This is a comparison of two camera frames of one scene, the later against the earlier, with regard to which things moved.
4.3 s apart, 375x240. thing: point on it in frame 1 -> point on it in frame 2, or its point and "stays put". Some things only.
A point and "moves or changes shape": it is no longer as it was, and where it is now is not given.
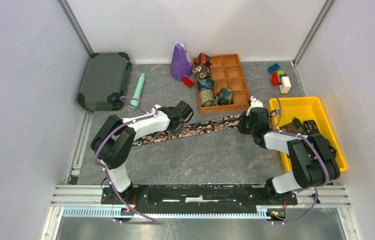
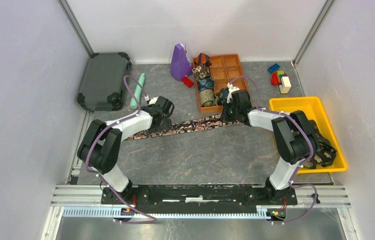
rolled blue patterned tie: x=205 y=83 stays put
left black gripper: x=176 y=132 -> x=166 y=125
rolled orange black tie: x=202 y=59 stays put
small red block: x=187 y=81 stays put
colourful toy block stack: x=281 y=79 stays put
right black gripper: x=243 y=118 -> x=225 y=113
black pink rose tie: x=228 y=121 moves or changes shape
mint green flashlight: x=138 y=92 stays put
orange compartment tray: x=227 y=71 stays put
